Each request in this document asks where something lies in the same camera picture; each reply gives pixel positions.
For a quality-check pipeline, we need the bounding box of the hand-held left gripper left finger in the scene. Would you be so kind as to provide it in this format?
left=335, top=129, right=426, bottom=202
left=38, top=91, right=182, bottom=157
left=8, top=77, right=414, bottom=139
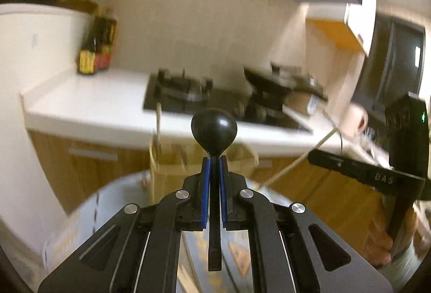
left=37, top=157, right=211, bottom=293

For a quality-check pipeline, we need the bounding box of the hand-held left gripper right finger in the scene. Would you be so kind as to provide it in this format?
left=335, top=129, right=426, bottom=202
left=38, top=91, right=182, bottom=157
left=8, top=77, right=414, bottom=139
left=219, top=157, right=393, bottom=293

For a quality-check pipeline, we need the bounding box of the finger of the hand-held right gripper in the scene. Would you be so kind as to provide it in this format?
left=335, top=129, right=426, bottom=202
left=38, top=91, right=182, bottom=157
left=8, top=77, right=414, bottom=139
left=307, top=148, right=368, bottom=184

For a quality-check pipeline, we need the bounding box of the wooden chopstick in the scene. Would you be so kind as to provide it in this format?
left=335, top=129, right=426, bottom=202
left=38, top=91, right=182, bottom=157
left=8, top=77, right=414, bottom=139
left=260, top=127, right=338, bottom=189
left=177, top=263, right=203, bottom=293

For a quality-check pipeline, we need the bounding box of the brown paper bag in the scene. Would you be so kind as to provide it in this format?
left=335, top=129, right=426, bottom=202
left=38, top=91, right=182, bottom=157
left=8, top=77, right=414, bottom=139
left=149, top=138, right=259, bottom=204

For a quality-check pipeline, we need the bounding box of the black plastic spoon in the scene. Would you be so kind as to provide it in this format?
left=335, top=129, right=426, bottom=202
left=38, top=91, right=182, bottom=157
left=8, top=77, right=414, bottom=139
left=191, top=108, right=238, bottom=271

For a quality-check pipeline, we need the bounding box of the person's right forearm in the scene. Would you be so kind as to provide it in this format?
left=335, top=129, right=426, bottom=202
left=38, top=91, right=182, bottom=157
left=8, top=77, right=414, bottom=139
left=380, top=242, right=426, bottom=292

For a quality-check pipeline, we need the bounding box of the person's right hand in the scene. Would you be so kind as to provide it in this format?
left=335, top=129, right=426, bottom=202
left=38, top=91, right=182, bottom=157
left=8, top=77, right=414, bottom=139
left=365, top=199, right=422, bottom=266

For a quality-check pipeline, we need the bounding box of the white electric kettle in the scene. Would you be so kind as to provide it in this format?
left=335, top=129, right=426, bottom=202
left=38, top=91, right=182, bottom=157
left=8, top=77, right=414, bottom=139
left=343, top=104, right=369, bottom=137

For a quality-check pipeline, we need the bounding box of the dark window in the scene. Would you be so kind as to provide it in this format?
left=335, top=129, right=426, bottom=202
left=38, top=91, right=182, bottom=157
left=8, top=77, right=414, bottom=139
left=352, top=12, right=426, bottom=112

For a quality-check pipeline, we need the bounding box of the white round table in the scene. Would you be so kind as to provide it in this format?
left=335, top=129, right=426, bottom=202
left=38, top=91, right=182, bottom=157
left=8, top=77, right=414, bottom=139
left=42, top=169, right=297, bottom=293

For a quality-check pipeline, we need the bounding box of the black gas stove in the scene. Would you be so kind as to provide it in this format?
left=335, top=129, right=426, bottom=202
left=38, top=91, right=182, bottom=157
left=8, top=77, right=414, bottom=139
left=143, top=69, right=312, bottom=135

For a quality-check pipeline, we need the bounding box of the black wok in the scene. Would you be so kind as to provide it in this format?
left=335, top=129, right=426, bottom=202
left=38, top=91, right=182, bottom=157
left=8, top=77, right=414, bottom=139
left=243, top=62, right=329, bottom=102

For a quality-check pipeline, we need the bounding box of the white kitchen countertop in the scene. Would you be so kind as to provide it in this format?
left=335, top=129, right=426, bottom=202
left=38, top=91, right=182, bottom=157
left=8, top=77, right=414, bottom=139
left=20, top=66, right=381, bottom=162

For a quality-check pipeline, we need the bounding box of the red label sauce bottle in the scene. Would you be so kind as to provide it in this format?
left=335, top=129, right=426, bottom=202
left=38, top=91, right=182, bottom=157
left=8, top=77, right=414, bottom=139
left=96, top=15, right=117, bottom=71

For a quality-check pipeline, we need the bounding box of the yellow label sauce bottle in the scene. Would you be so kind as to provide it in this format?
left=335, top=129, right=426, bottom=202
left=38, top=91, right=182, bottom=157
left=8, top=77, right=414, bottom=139
left=78, top=15, right=102, bottom=75

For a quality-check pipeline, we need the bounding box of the white refrigerator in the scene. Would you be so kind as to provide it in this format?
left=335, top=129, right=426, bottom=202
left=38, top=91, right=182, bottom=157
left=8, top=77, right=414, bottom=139
left=0, top=3, right=96, bottom=253

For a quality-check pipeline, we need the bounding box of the brown cardboard box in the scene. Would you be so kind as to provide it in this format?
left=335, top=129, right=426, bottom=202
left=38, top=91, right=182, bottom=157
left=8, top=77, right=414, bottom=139
left=57, top=0, right=98, bottom=14

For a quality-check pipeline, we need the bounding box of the black power cable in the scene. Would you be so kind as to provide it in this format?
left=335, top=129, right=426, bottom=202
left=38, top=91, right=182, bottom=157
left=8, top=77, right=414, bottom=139
left=320, top=106, right=344, bottom=154

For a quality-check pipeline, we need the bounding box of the orange bottom wall cabinet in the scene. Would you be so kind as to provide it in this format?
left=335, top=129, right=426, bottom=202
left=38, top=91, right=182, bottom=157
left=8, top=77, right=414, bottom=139
left=305, top=0, right=378, bottom=56

